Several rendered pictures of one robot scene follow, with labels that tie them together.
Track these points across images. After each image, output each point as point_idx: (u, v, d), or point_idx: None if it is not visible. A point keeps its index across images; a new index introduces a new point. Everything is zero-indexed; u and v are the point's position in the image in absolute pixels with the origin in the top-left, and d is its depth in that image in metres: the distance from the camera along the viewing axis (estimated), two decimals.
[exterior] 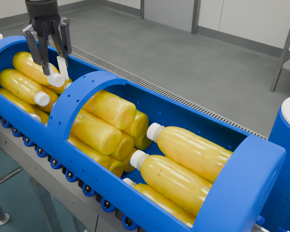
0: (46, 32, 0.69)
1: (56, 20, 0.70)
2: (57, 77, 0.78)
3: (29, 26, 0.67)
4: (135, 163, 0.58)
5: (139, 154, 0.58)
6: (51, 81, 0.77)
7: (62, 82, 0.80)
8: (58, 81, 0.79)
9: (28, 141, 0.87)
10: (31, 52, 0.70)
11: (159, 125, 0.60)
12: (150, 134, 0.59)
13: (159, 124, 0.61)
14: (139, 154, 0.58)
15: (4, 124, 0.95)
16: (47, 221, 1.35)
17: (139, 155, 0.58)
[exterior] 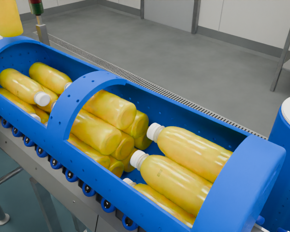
0: None
1: None
2: None
3: None
4: (135, 163, 0.58)
5: (139, 154, 0.58)
6: None
7: None
8: None
9: (28, 141, 0.87)
10: None
11: (159, 125, 0.60)
12: (150, 134, 0.59)
13: (159, 124, 0.61)
14: (139, 154, 0.58)
15: (4, 124, 0.95)
16: (47, 221, 1.35)
17: (139, 155, 0.58)
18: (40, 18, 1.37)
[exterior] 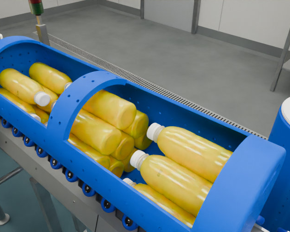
0: None
1: None
2: None
3: None
4: (135, 163, 0.58)
5: (139, 154, 0.58)
6: None
7: None
8: None
9: (28, 141, 0.87)
10: None
11: (159, 125, 0.60)
12: (150, 134, 0.59)
13: (159, 124, 0.61)
14: (139, 154, 0.58)
15: (4, 124, 0.95)
16: (47, 221, 1.35)
17: (139, 155, 0.58)
18: (40, 18, 1.37)
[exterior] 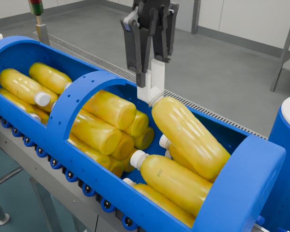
0: (154, 23, 0.45)
1: (165, 4, 0.46)
2: None
3: (132, 12, 0.43)
4: (135, 163, 0.58)
5: (139, 154, 0.58)
6: (144, 95, 0.53)
7: None
8: None
9: (28, 141, 0.87)
10: (129, 54, 0.46)
11: (159, 91, 0.55)
12: None
13: (159, 90, 0.55)
14: (139, 154, 0.58)
15: (4, 124, 0.95)
16: (47, 221, 1.35)
17: (139, 155, 0.58)
18: (40, 18, 1.37)
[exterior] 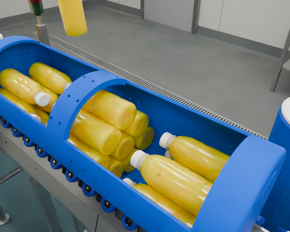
0: None
1: None
2: None
3: None
4: (135, 163, 0.58)
5: (139, 154, 0.58)
6: None
7: None
8: None
9: (28, 141, 0.87)
10: None
11: None
12: None
13: None
14: (139, 154, 0.58)
15: (4, 124, 0.95)
16: (47, 221, 1.35)
17: (139, 155, 0.58)
18: (40, 18, 1.37)
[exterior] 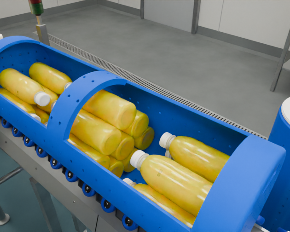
0: None
1: None
2: None
3: None
4: (135, 163, 0.58)
5: (139, 154, 0.58)
6: None
7: None
8: None
9: (28, 141, 0.87)
10: None
11: None
12: None
13: None
14: (139, 154, 0.58)
15: (4, 124, 0.95)
16: (47, 221, 1.35)
17: (139, 155, 0.58)
18: (40, 18, 1.37)
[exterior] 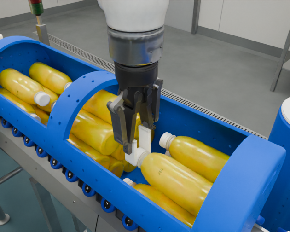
0: (139, 103, 0.48)
1: (150, 84, 0.50)
2: None
3: (118, 97, 0.46)
4: None
5: (140, 151, 0.58)
6: (131, 159, 0.57)
7: None
8: None
9: (28, 141, 0.87)
10: (115, 130, 0.50)
11: None
12: None
13: None
14: (140, 152, 0.58)
15: (4, 124, 0.95)
16: (47, 221, 1.35)
17: (140, 153, 0.57)
18: (40, 18, 1.37)
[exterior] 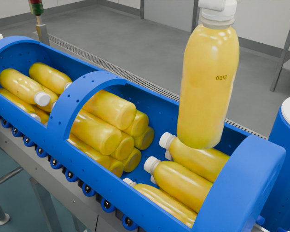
0: None
1: None
2: None
3: None
4: (214, 18, 0.31)
5: (232, 14, 0.31)
6: None
7: None
8: None
9: (28, 141, 0.87)
10: None
11: None
12: None
13: None
14: (231, 15, 0.31)
15: (4, 124, 0.95)
16: (47, 221, 1.35)
17: (230, 17, 0.31)
18: (40, 18, 1.37)
